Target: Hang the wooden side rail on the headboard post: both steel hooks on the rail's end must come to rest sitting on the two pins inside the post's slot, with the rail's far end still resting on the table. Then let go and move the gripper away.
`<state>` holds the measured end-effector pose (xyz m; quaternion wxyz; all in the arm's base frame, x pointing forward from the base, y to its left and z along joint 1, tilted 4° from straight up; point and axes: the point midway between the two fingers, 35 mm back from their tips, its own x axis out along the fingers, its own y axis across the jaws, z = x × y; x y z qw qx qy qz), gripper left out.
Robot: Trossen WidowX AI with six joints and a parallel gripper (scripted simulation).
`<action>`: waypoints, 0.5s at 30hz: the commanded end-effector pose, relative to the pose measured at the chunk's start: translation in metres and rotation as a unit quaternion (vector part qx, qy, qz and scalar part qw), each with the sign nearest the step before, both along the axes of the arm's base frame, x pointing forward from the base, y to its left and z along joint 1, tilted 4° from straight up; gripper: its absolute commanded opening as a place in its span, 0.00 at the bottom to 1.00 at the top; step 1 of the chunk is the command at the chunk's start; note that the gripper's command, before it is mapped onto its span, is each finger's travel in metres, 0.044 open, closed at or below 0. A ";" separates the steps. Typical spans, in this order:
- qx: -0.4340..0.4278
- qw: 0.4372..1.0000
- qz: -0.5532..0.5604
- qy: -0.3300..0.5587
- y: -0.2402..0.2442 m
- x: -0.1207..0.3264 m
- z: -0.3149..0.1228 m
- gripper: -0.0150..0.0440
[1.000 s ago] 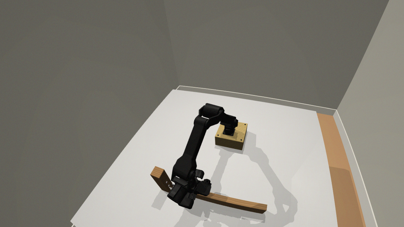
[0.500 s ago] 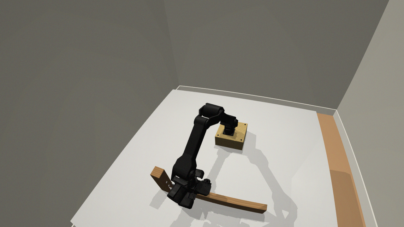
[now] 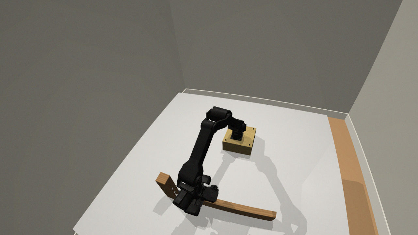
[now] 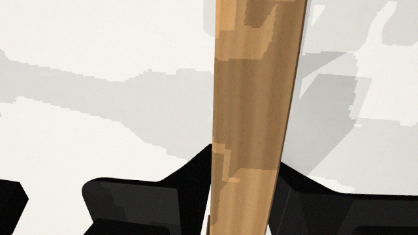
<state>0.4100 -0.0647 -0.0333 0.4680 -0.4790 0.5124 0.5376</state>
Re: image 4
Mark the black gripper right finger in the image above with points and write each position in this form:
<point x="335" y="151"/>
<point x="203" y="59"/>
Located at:
<point x="302" y="206"/>

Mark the light brown wooden board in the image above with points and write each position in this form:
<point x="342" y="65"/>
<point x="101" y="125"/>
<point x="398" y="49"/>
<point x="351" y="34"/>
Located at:
<point x="257" y="47"/>

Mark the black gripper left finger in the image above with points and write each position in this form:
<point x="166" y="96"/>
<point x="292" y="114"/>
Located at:
<point x="177" y="202"/>

